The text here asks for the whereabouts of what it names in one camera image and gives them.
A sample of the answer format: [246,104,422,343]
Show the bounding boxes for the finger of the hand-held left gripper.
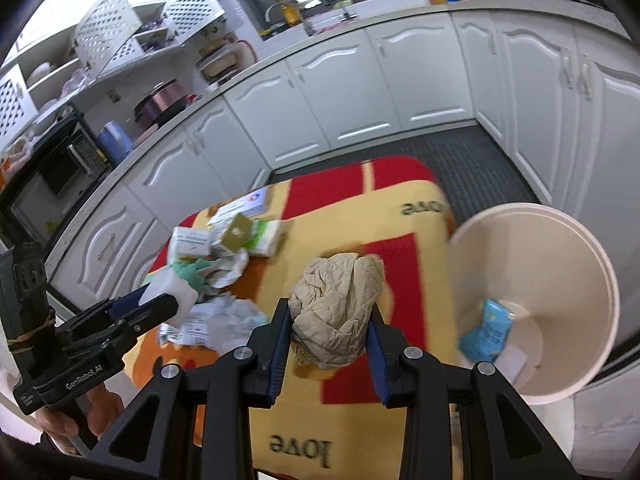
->
[106,285,151,324]
[120,293,179,341]

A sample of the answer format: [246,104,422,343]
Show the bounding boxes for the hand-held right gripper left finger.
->
[85,297,293,480]

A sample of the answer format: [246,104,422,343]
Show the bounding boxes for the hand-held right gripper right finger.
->
[367,305,566,480]

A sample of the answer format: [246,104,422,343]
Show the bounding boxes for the white foam block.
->
[139,265,201,321]

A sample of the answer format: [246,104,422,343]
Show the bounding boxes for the beige paper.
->
[289,252,386,371]

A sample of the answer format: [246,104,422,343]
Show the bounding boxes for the white green packet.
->
[245,219,286,257]

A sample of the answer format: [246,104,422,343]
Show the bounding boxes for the white blue medicine box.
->
[207,187,271,226]

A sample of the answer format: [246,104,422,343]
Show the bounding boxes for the person's left hand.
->
[37,390,125,448]

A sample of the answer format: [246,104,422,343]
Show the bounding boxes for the printed white leaflet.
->
[159,305,213,347]

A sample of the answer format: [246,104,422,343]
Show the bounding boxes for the crumpled white paper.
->
[200,294,269,353]
[207,250,250,291]

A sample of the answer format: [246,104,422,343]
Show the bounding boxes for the crumpled green wrapper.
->
[172,257,221,293]

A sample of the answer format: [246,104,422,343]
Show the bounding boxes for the white box green print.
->
[169,226,213,261]

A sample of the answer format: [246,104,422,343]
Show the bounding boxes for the blue snack packet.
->
[459,299,516,363]

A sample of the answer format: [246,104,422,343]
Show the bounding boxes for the olive green small box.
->
[220,214,253,256]

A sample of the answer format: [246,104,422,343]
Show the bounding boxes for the white paper slip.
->
[492,347,528,381]

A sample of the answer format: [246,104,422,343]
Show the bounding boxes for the black microwave oven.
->
[0,115,113,261]

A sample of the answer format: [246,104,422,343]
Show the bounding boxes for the red yellow printed blanket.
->
[120,155,463,480]

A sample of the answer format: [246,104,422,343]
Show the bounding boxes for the blue plastic jug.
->
[97,121,133,165]

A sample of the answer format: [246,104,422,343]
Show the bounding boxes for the purple cooking pot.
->
[134,79,187,128]

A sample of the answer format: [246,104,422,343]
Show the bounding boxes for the dark ribbed floor mat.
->
[270,122,543,211]

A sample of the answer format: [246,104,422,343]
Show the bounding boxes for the white bowl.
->
[25,62,53,86]

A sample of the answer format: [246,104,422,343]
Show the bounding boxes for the beige kitchenware pile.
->
[197,37,258,81]

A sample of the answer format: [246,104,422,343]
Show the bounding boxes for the white kitchen base cabinets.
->
[47,10,640,386]

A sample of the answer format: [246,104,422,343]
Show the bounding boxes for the white lattice cabinet door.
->
[162,0,223,41]
[75,0,146,73]

